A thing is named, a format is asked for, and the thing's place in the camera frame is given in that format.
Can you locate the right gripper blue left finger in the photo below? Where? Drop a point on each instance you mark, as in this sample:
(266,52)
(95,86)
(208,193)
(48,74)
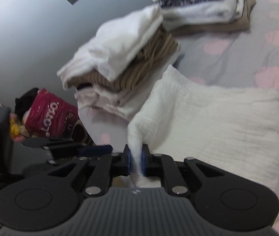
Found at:
(107,167)

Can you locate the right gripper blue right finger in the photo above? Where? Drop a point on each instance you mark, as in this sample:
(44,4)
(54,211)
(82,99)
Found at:
(165,168)

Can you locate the white crinkled skirt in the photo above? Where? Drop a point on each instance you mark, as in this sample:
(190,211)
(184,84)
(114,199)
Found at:
(235,129)

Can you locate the white folded clothes pile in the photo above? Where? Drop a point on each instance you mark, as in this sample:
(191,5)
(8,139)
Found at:
(109,52)

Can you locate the folded clothes stack with khaki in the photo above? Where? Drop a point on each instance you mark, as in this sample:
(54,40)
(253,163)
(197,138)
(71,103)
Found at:
(182,17)

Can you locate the red plastic bag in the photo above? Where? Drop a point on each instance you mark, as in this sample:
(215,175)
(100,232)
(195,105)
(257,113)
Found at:
(50,116)

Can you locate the brown striped folded garment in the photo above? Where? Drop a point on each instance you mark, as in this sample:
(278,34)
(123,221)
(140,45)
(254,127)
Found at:
(159,48)

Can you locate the grey pink-dotted bed sheet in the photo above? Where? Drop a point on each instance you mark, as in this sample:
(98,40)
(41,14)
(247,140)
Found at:
(247,60)

